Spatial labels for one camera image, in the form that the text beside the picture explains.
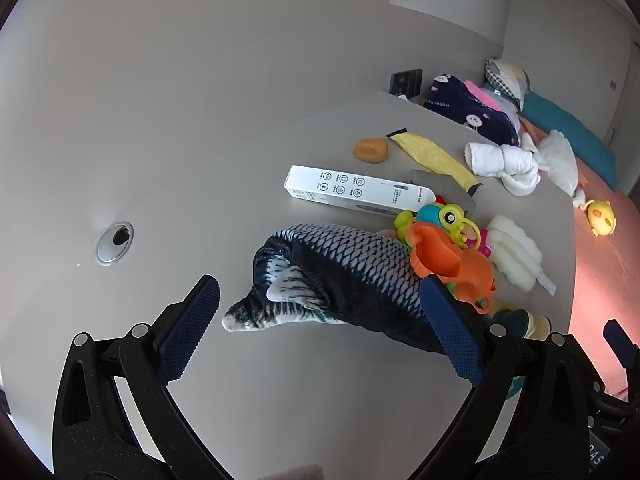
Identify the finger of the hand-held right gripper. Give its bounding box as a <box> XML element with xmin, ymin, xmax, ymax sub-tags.
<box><xmin>602</xmin><ymin>319</ymin><xmax>640</xmax><ymax>403</ymax></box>

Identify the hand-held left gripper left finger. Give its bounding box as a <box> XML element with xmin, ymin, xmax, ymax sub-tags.
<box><xmin>52</xmin><ymin>274</ymin><xmax>236</xmax><ymax>480</ymax></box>

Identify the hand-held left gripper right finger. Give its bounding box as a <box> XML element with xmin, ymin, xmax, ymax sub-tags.
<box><xmin>419</xmin><ymin>276</ymin><xmax>608</xmax><ymax>480</ymax></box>

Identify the dark green toy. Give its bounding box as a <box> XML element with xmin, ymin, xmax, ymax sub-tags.
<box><xmin>487</xmin><ymin>307</ymin><xmax>551</xmax><ymax>341</ymax></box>

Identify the orange plastic toy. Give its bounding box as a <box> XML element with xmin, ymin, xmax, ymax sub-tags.
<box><xmin>406</xmin><ymin>222</ymin><xmax>497</xmax><ymax>313</ymax></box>

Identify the white ribbed plush pad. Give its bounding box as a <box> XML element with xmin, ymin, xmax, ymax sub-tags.
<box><xmin>485</xmin><ymin>215</ymin><xmax>557</xmax><ymax>295</ymax></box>

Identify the colourful plastic rattle toy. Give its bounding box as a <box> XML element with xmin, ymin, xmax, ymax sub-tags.
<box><xmin>395</xmin><ymin>202</ymin><xmax>493</xmax><ymax>261</ymax></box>

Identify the grey fish plush toy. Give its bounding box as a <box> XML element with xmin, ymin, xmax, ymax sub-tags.
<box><xmin>221</xmin><ymin>223</ymin><xmax>451</xmax><ymax>356</ymax></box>

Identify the white knotted towel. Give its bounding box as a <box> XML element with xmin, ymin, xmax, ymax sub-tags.
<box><xmin>465</xmin><ymin>142</ymin><xmax>542</xmax><ymax>197</ymax></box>

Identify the yellow packet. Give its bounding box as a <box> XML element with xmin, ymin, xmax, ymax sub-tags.
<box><xmin>386</xmin><ymin>130</ymin><xmax>483</xmax><ymax>196</ymax></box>

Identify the white cardboard box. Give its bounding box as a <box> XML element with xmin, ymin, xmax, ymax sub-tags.
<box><xmin>285</xmin><ymin>165</ymin><xmax>426</xmax><ymax>218</ymax></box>

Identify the small orange plush toy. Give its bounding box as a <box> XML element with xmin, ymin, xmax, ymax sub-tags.
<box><xmin>354</xmin><ymin>138</ymin><xmax>390</xmax><ymax>163</ymax></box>

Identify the pink bed sheet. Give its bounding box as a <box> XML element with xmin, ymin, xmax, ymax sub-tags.
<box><xmin>520</xmin><ymin>120</ymin><xmax>640</xmax><ymax>403</ymax></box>

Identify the yellow chick plush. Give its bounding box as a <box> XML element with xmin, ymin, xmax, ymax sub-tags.
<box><xmin>586</xmin><ymin>199</ymin><xmax>617</xmax><ymax>237</ymax></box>

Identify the white goose plush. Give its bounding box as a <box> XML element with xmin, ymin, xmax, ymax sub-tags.
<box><xmin>530</xmin><ymin>130</ymin><xmax>586</xmax><ymax>206</ymax></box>

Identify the teal pillow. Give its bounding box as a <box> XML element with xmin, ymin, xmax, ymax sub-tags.
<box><xmin>521</xmin><ymin>91</ymin><xmax>617</xmax><ymax>191</ymax></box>

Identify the navy printed blanket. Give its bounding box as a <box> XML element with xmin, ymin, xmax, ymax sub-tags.
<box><xmin>424</xmin><ymin>74</ymin><xmax>521</xmax><ymax>148</ymax></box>

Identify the pink blanket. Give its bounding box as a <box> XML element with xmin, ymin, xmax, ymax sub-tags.
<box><xmin>462</xmin><ymin>80</ymin><xmax>518</xmax><ymax>111</ymax></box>

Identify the checked patchwork pillow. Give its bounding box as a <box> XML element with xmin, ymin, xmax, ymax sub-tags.
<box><xmin>484</xmin><ymin>58</ymin><xmax>531</xmax><ymax>111</ymax></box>

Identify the grey cable grommet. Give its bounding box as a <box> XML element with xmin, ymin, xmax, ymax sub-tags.
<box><xmin>96</xmin><ymin>221</ymin><xmax>134</xmax><ymax>266</ymax></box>

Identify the black wall panel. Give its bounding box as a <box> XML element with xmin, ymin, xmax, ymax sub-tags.
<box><xmin>390</xmin><ymin>67</ymin><xmax>422</xmax><ymax>98</ymax></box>

